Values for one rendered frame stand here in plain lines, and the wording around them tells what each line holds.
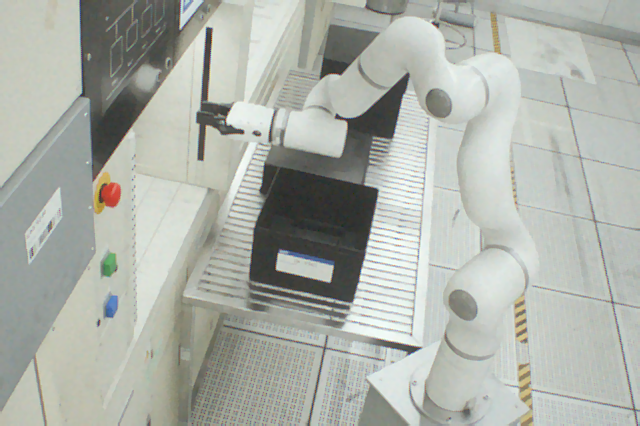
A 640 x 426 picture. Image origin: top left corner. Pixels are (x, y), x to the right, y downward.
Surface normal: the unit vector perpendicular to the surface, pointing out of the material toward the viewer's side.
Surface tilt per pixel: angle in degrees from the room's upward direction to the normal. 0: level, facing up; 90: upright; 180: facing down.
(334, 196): 90
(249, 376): 0
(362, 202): 90
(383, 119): 90
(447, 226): 0
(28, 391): 90
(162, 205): 0
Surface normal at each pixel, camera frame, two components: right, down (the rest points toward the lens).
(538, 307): 0.14, -0.78
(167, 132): -0.16, 0.58
